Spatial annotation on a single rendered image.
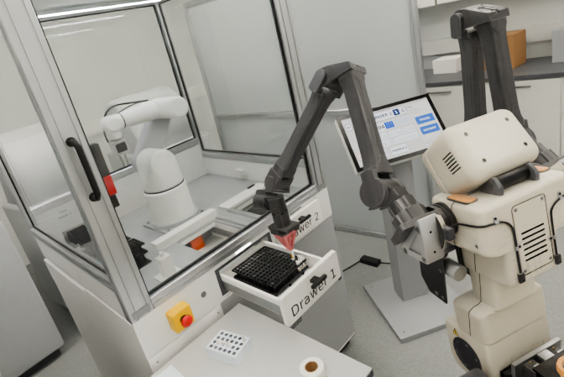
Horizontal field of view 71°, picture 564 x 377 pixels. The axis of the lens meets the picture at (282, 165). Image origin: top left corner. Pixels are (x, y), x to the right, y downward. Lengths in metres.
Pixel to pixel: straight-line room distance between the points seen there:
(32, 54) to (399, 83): 2.07
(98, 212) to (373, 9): 2.02
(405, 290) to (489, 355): 1.32
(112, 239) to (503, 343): 1.11
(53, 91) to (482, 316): 1.24
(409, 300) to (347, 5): 1.85
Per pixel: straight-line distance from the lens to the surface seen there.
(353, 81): 1.14
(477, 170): 0.99
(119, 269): 1.32
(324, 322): 2.11
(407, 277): 2.49
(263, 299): 1.39
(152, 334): 1.46
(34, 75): 1.20
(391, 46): 2.66
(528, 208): 1.06
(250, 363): 1.37
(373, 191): 1.02
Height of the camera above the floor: 1.70
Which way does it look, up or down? 19 degrees down
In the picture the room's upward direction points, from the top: 13 degrees counter-clockwise
